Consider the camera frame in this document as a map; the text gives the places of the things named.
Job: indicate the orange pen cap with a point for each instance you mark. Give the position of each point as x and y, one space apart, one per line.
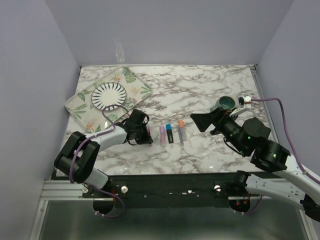
181 123

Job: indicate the green ceramic cup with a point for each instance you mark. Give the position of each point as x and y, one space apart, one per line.
225 102

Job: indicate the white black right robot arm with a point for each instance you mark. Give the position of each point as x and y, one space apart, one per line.
252 140

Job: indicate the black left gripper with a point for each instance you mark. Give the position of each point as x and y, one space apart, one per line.
147 139

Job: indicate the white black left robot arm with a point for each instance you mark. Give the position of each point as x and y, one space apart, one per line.
78 156

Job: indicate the pink thin pen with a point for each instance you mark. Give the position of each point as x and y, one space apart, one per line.
150 132

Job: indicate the pink highlighter pen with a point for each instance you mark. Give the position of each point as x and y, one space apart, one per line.
162 139

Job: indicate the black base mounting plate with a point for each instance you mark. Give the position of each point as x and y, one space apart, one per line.
194 190

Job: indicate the orange clear marker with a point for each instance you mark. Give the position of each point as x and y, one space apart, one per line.
183 132

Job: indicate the clear champagne glass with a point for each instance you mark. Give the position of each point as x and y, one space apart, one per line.
119 51

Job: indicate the grey pen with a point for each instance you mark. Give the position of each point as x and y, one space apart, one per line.
180 135

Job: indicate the blue striped white plate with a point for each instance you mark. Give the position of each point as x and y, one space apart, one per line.
108 96

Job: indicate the blue pen cap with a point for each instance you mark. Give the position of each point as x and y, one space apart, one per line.
168 127

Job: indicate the floral rectangular tray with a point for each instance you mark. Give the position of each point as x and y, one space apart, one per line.
93 120

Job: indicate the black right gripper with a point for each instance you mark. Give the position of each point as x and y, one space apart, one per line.
220 115

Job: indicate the purple pen cap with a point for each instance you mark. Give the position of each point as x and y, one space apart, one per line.
162 129

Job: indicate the blue black highlighter pen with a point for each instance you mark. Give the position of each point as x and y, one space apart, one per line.
170 136

